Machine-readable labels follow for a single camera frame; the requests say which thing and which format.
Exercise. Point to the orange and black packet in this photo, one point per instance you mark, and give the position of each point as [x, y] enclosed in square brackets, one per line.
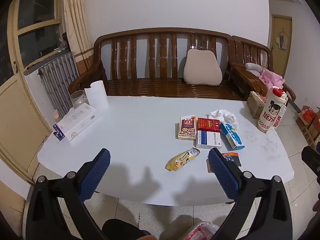
[233, 158]

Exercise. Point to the white paper towel roll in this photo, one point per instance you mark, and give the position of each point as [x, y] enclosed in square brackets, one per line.
[96, 96]

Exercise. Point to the grey neck pillow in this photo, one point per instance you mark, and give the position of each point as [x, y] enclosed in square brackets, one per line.
[253, 68]

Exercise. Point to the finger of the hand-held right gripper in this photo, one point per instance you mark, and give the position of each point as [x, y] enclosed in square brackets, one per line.
[311, 160]

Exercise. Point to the small pink cup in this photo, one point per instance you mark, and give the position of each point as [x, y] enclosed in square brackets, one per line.
[56, 115]

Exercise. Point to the printed cardboard carton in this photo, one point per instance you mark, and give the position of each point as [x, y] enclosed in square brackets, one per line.
[255, 105]

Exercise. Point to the large cartoon water bottle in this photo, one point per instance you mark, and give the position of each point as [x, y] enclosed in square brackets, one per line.
[271, 112]

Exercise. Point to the brown wooden sofa bench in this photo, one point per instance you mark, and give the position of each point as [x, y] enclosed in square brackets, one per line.
[162, 87]

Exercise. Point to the yellow snack wrapper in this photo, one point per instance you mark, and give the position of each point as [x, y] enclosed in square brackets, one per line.
[182, 158]

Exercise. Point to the yellow wooden door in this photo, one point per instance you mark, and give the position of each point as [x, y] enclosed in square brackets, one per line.
[282, 60]

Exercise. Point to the yellow framed glass door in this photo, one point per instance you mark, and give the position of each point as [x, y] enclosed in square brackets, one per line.
[21, 31]

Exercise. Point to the clear glass jar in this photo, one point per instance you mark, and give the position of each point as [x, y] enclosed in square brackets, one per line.
[78, 100]

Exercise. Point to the pink plastic bag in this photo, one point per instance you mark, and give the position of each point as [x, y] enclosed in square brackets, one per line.
[271, 78]

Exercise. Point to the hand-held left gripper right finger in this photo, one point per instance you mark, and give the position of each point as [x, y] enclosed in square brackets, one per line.
[222, 175]

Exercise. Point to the cream striped curtain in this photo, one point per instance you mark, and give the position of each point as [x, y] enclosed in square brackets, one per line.
[75, 17]

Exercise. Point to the small purple box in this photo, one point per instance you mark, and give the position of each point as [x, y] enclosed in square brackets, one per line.
[59, 132]

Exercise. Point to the person's dark clothing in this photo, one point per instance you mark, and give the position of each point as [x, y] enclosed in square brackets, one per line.
[120, 230]

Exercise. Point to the open cardboard box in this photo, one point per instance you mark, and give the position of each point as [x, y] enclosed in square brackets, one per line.
[314, 135]
[303, 120]

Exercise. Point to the cloth on hanger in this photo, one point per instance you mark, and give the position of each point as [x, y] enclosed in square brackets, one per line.
[282, 41]

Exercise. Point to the red flat box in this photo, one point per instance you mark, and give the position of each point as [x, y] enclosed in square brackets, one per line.
[208, 125]

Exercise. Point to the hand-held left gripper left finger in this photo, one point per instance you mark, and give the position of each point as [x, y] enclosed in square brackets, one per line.
[96, 175]

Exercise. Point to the beige back cushion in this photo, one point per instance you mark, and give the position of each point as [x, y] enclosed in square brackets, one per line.
[202, 67]

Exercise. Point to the crumpled white tissue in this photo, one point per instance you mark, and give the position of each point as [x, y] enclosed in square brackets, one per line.
[225, 116]

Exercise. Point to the white and blue medicine box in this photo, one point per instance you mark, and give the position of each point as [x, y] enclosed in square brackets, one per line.
[208, 140]

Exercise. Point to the blue and white carton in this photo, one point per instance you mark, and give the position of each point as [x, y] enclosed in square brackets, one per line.
[232, 136]

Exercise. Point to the red and white plastic bag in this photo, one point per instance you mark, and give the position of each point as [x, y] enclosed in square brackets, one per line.
[200, 232]

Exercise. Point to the person's right hand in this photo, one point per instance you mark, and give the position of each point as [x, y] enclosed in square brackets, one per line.
[316, 205]

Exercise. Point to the yellow nut picture box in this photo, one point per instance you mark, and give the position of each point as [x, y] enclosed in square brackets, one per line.
[187, 128]

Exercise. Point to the brown wooden armchair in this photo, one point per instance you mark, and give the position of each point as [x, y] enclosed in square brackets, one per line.
[246, 75]

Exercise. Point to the grey ribbed radiator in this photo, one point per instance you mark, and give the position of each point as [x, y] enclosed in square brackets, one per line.
[58, 80]

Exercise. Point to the long white box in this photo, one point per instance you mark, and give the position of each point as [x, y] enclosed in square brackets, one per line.
[78, 121]

